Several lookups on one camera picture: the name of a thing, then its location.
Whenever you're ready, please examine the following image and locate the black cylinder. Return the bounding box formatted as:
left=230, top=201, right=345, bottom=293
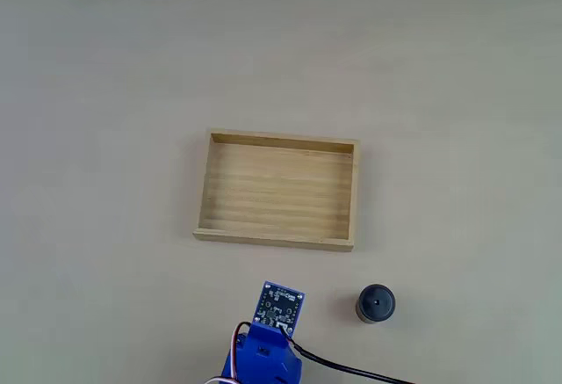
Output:
left=354, top=283, right=398, bottom=325

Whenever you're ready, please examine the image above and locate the shallow wooden box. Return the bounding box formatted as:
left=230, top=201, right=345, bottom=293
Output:
left=192, top=127, right=362, bottom=254

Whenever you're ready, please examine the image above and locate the red white black servo wire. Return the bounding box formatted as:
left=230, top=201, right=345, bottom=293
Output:
left=205, top=321, right=255, bottom=384

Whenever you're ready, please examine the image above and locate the blue camera circuit board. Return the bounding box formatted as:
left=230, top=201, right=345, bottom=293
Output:
left=253, top=280, right=307, bottom=337

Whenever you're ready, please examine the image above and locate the black camera cable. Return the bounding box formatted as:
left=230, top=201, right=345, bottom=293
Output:
left=277, top=324, right=416, bottom=384

